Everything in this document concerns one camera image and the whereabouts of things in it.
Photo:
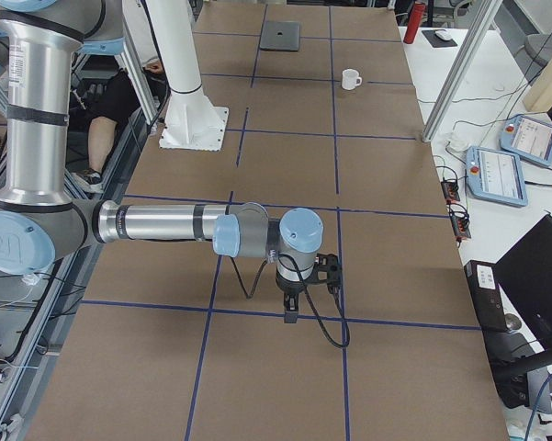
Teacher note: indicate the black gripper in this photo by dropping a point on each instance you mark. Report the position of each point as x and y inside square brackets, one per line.
[288, 285]

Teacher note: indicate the white ceramic cup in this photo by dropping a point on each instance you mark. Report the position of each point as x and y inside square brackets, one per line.
[351, 79]

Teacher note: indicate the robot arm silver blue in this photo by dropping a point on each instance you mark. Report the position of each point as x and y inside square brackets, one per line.
[39, 222]

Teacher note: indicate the grey closed laptop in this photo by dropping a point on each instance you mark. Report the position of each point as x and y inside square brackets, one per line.
[280, 36]

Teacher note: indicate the brown paper table cover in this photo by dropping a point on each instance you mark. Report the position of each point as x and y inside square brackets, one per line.
[353, 323]

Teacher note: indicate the orange black usb hub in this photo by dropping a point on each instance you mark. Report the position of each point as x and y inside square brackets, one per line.
[460, 229]
[450, 191]

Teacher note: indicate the black mini computer box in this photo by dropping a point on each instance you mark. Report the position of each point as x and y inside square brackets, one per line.
[485, 292]

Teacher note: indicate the white folded cloth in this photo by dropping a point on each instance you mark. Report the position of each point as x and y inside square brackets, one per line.
[455, 144]

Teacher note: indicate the near blue teach pendant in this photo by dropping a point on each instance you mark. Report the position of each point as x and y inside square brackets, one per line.
[496, 176]

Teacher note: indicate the blue teach pendant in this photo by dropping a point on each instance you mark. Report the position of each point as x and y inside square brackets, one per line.
[496, 176]
[530, 138]

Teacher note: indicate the black monitor on stand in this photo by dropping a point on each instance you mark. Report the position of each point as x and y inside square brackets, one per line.
[525, 274]

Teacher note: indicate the seated person white coat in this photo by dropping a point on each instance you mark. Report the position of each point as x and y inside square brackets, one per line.
[119, 100]

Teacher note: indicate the far blue teach pendant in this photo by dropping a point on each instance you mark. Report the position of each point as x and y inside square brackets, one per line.
[530, 138]

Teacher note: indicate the black mouse pad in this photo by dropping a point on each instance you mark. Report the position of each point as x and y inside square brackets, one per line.
[435, 42]

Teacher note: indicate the white computer mouse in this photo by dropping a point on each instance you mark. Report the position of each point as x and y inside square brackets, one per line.
[443, 34]

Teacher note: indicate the red cylindrical bottle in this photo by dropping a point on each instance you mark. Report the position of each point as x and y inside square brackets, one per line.
[415, 20]

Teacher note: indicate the wooden board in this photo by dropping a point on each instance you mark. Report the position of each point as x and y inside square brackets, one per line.
[539, 98]

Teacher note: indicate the grey office chair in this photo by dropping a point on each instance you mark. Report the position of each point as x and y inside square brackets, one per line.
[539, 48]

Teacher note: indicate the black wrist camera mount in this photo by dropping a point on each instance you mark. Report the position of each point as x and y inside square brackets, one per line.
[327, 270]

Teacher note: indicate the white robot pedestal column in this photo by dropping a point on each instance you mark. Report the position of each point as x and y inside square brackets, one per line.
[191, 121]

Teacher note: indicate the aluminium frame post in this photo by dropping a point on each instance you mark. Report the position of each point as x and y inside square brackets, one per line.
[476, 33]

